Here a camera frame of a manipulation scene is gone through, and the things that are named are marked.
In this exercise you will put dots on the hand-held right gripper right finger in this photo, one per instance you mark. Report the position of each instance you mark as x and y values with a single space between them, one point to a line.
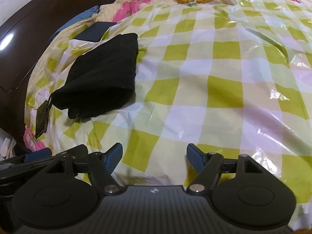
196 158

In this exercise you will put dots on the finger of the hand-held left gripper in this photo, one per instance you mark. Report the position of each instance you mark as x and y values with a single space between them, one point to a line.
37 155
76 151

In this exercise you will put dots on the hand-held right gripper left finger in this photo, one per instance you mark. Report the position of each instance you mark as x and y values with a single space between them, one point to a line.
113 158

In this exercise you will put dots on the black pants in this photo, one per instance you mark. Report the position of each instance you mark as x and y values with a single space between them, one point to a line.
102 78

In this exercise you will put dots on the white crumpled object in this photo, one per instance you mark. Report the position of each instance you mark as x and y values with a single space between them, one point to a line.
6 148

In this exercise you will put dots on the black phone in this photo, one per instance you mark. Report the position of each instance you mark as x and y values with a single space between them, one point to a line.
41 119

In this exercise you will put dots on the dark blue notebook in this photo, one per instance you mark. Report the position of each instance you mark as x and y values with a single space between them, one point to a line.
95 31

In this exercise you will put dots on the dark brown headboard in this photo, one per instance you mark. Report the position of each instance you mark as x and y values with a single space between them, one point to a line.
36 29

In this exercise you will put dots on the blue pillow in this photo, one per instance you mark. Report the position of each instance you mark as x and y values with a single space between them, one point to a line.
80 17

